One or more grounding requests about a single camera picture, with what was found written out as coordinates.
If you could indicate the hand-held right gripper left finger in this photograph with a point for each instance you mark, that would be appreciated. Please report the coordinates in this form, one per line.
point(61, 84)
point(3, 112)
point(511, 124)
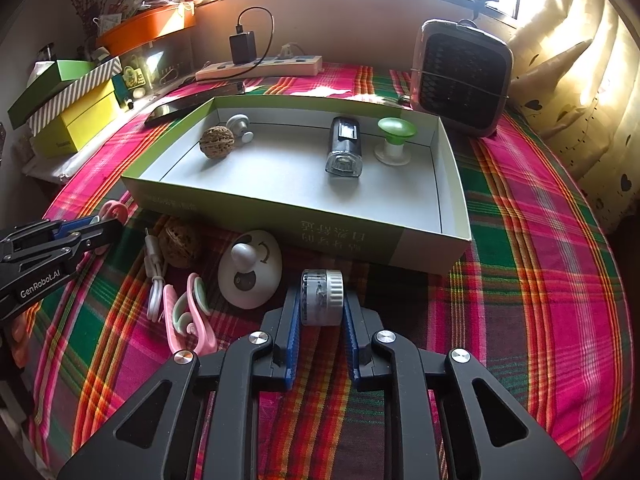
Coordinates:
point(294, 340)

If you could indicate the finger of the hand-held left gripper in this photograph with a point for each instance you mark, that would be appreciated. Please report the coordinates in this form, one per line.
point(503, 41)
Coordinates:
point(75, 225)
point(100, 237)

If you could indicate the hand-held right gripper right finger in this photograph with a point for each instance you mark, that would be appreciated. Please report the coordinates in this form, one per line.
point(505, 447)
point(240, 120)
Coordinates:
point(351, 345)

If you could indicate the white egg-shaped device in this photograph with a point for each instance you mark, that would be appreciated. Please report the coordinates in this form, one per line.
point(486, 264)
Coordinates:
point(250, 275)

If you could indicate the brown carved walnut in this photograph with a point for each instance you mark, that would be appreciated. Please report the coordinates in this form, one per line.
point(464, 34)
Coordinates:
point(180, 247)
point(217, 142)

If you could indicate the green white cardboard box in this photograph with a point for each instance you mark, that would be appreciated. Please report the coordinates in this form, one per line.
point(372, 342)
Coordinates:
point(280, 180)

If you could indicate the grey mushroom-shaped knob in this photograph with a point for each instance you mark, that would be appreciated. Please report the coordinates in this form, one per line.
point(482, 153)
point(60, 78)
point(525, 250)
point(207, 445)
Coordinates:
point(239, 125)

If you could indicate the green-topped white knob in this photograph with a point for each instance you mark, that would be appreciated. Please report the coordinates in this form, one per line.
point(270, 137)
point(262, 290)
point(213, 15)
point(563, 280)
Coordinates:
point(395, 130)

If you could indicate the person's left hand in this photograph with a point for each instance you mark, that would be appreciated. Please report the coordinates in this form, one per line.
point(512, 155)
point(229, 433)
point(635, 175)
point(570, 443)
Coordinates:
point(21, 340)

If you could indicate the yellow cardboard box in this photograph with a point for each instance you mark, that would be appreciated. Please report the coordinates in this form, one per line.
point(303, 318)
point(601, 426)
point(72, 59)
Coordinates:
point(75, 125)

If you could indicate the striped cardboard box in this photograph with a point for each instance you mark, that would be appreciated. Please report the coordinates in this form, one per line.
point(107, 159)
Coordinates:
point(75, 95)

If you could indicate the small green printed card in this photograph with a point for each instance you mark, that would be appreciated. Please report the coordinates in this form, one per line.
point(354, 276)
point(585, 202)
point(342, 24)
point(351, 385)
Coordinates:
point(135, 78)

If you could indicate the white tissue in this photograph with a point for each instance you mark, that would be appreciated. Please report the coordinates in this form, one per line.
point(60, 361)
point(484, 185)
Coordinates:
point(39, 70)

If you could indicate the black smartphone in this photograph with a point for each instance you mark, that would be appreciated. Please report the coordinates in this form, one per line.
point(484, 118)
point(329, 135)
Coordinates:
point(190, 102)

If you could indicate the plaid pink green blanket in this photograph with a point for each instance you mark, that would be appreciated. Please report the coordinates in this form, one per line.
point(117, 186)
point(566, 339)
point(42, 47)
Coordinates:
point(525, 260)

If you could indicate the orange tray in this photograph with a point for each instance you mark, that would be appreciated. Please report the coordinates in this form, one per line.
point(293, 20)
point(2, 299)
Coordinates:
point(150, 27)

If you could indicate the black charger adapter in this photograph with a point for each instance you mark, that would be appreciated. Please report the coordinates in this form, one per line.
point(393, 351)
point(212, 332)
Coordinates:
point(242, 47)

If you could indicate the white power strip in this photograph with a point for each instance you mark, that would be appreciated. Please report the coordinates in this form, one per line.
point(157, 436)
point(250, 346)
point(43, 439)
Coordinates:
point(280, 67)

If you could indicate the small metal clip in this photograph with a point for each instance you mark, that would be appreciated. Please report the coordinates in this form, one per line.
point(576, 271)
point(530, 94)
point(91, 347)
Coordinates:
point(403, 100)

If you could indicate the small pink fan heater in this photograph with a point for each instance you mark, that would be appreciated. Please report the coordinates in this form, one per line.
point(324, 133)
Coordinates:
point(462, 80)

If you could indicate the cream heart-print curtain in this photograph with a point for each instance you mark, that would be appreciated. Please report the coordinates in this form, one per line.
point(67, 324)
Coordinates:
point(575, 85)

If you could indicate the grey wall plug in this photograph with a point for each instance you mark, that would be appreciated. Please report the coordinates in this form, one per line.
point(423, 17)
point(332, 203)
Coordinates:
point(289, 50)

